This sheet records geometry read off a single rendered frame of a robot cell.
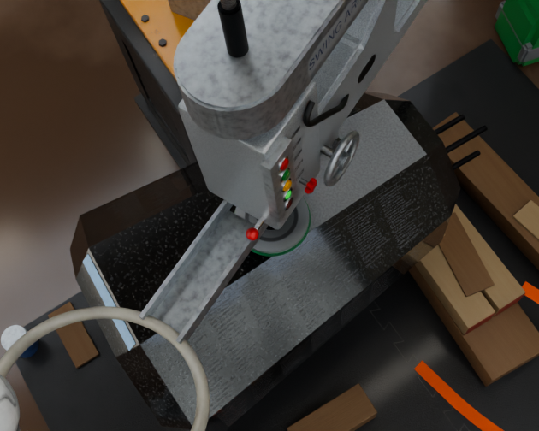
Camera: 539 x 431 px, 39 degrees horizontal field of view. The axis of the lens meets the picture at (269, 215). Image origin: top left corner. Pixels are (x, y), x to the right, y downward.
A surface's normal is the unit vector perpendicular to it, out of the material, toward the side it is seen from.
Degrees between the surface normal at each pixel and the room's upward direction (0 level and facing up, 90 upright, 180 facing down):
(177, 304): 2
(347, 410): 0
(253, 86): 0
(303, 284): 45
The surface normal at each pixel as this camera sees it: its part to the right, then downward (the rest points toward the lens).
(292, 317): 0.33, 0.26
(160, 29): -0.07, -0.38
